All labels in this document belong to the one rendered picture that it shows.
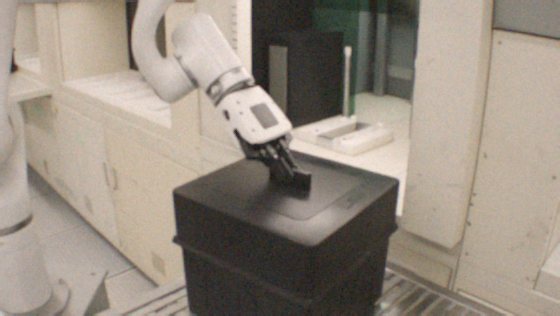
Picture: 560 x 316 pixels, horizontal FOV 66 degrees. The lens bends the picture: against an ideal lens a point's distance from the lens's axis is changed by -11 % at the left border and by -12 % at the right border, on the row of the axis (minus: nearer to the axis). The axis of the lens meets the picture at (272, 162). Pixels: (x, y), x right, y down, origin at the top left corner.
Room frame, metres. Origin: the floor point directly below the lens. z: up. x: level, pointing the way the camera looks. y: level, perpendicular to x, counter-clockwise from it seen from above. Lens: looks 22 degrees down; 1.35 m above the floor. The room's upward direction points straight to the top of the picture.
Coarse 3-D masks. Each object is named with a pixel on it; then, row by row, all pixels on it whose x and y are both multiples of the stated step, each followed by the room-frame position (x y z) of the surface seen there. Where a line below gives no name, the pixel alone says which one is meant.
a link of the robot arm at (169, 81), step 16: (144, 0) 0.79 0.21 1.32; (160, 0) 0.78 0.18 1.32; (144, 16) 0.78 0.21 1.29; (160, 16) 0.80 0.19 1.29; (144, 32) 0.77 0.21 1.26; (144, 48) 0.78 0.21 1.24; (144, 64) 0.78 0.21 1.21; (160, 64) 0.79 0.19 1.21; (176, 64) 0.80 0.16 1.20; (160, 80) 0.79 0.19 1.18; (176, 80) 0.79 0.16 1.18; (160, 96) 0.80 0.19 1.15; (176, 96) 0.80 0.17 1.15
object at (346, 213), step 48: (192, 192) 0.70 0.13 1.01; (240, 192) 0.70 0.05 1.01; (288, 192) 0.70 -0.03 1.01; (336, 192) 0.70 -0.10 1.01; (384, 192) 0.71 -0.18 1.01; (192, 240) 0.68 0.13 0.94; (240, 240) 0.62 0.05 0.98; (288, 240) 0.56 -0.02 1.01; (336, 240) 0.59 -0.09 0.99; (384, 240) 0.71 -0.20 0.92; (288, 288) 0.56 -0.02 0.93
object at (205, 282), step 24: (192, 264) 0.69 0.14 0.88; (360, 264) 0.67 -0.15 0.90; (384, 264) 0.75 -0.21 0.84; (192, 288) 0.70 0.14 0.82; (216, 288) 0.66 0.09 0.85; (240, 288) 0.63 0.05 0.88; (264, 288) 0.59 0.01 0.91; (336, 288) 0.61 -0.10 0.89; (360, 288) 0.67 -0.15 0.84; (192, 312) 0.70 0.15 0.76; (216, 312) 0.66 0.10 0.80; (240, 312) 0.63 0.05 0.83; (264, 312) 0.60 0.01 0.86; (288, 312) 0.57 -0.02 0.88; (312, 312) 0.55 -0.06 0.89; (336, 312) 0.61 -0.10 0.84; (360, 312) 0.68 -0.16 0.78
